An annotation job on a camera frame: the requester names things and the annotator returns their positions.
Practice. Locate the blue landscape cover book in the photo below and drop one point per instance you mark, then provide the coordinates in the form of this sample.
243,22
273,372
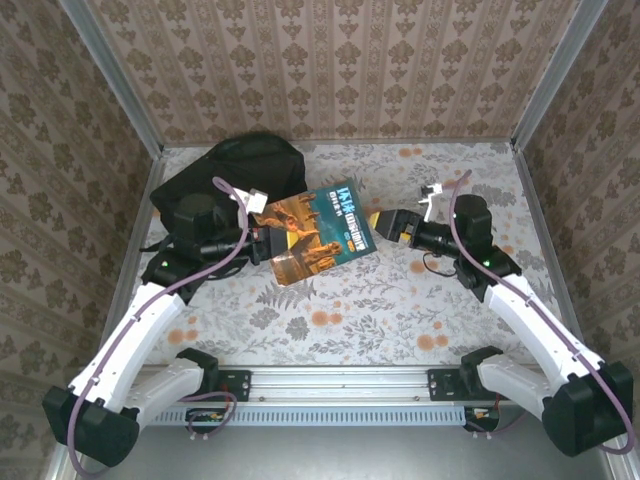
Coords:
320,235

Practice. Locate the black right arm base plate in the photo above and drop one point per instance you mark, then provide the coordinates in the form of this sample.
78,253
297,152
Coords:
442,385

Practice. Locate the aluminium mounting rail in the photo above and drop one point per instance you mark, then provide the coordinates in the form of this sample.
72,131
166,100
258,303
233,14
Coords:
340,382

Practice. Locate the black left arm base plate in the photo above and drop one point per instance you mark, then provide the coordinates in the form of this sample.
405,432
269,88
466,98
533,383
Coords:
240,385

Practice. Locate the thin aluminium frame rail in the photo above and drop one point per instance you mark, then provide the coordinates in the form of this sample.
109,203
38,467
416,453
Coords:
450,141

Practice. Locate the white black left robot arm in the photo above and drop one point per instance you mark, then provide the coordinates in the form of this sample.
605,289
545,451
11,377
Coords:
125,340

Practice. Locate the grey metal sheet panel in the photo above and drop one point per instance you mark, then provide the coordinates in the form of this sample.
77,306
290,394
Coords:
340,455

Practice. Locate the aluminium frame post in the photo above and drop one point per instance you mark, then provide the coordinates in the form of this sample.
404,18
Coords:
112,75
560,75

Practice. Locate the aluminium frame side rail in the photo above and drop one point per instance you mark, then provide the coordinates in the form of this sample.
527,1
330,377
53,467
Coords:
533,200
154,170

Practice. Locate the black backpack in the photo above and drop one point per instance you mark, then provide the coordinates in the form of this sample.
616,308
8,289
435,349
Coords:
250,165

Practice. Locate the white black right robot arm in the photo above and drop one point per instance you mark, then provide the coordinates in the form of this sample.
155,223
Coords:
540,325

